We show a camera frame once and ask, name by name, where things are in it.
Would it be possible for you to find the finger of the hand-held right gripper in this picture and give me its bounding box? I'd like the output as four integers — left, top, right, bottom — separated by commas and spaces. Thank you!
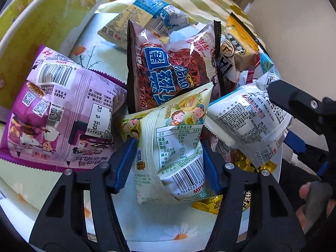
267, 80, 326, 120
283, 115, 328, 163

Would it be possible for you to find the gold snack packet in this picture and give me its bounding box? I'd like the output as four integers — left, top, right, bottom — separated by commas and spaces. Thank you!
192, 150, 279, 216

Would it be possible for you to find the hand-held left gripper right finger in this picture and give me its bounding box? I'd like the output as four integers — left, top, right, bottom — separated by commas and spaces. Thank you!
200, 142, 307, 252

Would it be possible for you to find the white blue red snack packet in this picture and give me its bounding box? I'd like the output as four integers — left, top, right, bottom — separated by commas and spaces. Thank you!
244, 54, 282, 87

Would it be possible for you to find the white green cartoon snack packet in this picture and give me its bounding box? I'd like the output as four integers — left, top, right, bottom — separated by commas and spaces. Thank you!
122, 82, 219, 205

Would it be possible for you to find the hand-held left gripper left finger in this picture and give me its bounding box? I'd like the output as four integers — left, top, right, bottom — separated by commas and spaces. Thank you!
28, 138, 138, 252

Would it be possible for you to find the brown chocolate snack packet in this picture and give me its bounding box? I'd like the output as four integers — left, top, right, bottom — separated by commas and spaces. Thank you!
127, 20, 223, 114

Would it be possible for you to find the yellow orange snack packet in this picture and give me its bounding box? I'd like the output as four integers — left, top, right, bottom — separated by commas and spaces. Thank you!
219, 13, 261, 85

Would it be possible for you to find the person's dark clothing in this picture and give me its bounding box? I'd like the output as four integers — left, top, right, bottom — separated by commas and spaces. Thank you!
280, 159, 324, 189

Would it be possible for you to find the person's right hand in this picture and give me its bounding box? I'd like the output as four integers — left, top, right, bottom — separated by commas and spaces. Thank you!
295, 182, 336, 225

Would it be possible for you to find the white blue-edged snack packet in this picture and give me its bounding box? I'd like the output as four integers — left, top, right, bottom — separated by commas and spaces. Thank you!
207, 72, 294, 167

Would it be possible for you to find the purple snack packet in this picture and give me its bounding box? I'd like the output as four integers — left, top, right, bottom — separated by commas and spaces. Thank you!
0, 45, 128, 173

